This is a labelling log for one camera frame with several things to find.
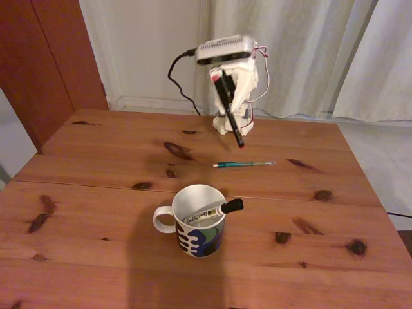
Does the brown wooden door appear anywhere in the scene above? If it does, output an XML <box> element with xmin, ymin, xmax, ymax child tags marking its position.
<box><xmin>0</xmin><ymin>0</ymin><xmax>109</xmax><ymax>155</ymax></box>

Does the white patterned mug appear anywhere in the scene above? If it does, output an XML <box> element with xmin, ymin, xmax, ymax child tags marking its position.
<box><xmin>152</xmin><ymin>183</ymin><xmax>228</xmax><ymax>258</ymax></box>

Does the teal ballpoint pen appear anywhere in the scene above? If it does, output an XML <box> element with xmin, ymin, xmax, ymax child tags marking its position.
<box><xmin>212</xmin><ymin>160</ymin><xmax>277</xmax><ymax>169</ymax></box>

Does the white curtain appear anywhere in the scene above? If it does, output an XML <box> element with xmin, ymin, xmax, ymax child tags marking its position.
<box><xmin>331</xmin><ymin>0</ymin><xmax>412</xmax><ymax>122</ymax></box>
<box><xmin>196</xmin><ymin>0</ymin><xmax>377</xmax><ymax>120</ymax></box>

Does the black camera cable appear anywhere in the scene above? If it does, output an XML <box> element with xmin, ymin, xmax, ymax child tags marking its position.
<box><xmin>167</xmin><ymin>48</ymin><xmax>202</xmax><ymax>116</ymax></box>

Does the white marker with black cap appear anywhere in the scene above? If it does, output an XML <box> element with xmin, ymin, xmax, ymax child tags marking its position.
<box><xmin>183</xmin><ymin>197</ymin><xmax>245</xmax><ymax>226</ymax></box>

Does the black fineliner pen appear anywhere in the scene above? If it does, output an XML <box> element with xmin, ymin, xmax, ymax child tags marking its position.
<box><xmin>212</xmin><ymin>69</ymin><xmax>247</xmax><ymax>151</ymax></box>

